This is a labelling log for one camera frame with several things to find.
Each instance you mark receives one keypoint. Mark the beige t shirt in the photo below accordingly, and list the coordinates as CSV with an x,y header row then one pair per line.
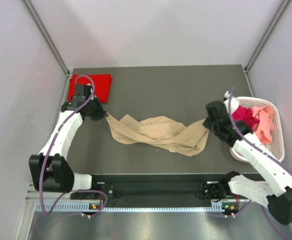
x,y
161,132

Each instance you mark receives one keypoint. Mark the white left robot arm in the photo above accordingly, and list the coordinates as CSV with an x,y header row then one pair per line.
x,y
49,168

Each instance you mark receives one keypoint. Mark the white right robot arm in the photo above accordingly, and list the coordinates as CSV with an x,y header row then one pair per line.
x,y
274,192

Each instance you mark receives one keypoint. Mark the aluminium corner post right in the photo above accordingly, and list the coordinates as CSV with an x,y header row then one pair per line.
x,y
283,6

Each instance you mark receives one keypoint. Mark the crimson t shirt in basket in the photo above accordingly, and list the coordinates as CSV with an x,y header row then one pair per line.
x,y
245,115

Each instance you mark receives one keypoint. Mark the pink t shirt in basket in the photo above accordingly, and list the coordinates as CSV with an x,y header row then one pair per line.
x,y
263,130

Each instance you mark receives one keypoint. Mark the aluminium corner post left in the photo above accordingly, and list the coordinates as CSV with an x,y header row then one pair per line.
x,y
45,34

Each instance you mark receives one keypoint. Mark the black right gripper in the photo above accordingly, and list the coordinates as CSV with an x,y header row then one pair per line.
x,y
207,123

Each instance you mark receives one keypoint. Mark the aluminium corner post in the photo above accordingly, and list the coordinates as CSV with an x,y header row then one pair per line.
x,y
283,6
45,34

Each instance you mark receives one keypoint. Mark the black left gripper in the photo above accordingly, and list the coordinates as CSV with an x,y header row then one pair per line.
x,y
101,113

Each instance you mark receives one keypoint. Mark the white plastic laundry basket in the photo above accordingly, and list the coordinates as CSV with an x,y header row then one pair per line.
x,y
277,145

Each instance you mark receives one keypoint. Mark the folded red t shirt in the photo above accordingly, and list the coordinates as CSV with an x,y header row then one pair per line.
x,y
102,84

